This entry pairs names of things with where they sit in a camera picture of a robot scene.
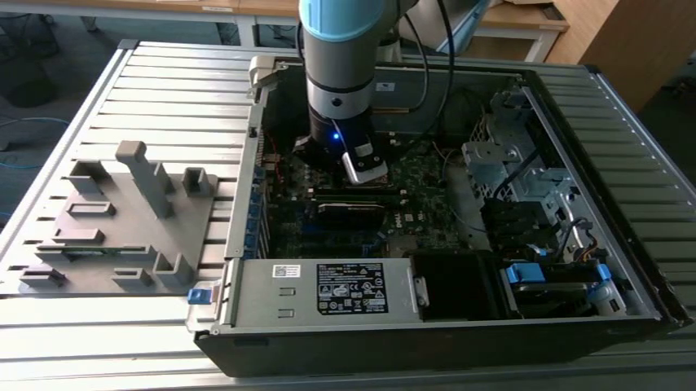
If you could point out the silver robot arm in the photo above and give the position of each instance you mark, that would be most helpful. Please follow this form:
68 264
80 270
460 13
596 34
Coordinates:
337 61

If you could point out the black expansion card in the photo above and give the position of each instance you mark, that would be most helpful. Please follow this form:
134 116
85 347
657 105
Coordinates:
347 218

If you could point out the grey case latch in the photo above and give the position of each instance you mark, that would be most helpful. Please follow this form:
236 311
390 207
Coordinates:
260 69

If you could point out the green motherboard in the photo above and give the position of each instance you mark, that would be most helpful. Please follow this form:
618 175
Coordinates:
429 203

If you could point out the brown chipset heatsink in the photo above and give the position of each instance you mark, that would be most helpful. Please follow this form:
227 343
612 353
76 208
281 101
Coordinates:
402 243

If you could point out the silver drive cage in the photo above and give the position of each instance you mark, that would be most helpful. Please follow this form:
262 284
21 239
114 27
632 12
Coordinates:
484 156

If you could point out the grey power supply unit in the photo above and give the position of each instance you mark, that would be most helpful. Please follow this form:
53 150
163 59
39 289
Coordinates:
260 301

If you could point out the grey parts rack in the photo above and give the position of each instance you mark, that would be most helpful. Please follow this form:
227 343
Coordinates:
136 228

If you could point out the blue case latch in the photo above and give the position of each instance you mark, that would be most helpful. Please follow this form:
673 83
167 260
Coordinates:
198 296

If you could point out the wooden desk white legs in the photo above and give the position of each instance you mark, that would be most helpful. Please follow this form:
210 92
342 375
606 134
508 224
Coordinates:
136 4
521 23

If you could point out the hard disk in blue carrier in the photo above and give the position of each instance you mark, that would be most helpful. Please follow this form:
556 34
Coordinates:
524 273

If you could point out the green RAM stick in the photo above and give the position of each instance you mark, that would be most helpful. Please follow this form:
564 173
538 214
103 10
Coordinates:
89 252

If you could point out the black and grey PC case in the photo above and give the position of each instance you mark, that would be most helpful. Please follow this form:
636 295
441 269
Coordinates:
434 354

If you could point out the black office chair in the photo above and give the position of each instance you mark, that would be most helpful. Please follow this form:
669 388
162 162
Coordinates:
29 85

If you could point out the wooden cabinet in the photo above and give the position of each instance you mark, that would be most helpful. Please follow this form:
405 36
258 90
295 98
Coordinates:
641 40

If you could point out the dark wrist camera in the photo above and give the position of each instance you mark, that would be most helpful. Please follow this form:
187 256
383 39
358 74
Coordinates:
302 146

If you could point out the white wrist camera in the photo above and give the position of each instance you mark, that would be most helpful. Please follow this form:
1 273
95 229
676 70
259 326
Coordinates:
366 173

